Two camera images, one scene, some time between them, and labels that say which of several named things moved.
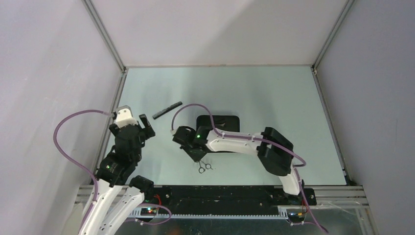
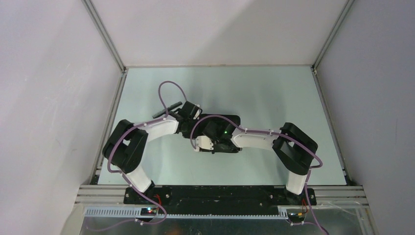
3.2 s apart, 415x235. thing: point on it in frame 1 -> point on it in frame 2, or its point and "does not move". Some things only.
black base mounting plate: x=228 y=197 does not move
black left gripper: x=149 y=131 -> x=186 y=134
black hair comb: x=160 y=113 does not move
